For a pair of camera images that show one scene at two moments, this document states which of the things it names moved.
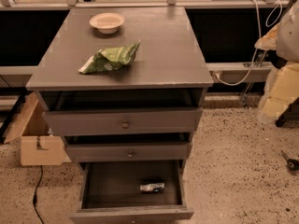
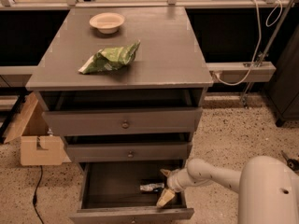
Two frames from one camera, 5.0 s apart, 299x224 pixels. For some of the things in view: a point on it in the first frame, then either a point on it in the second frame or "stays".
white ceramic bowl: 106,22 stays
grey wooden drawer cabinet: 125,87 stays
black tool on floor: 291,164 stays
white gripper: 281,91 → 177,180
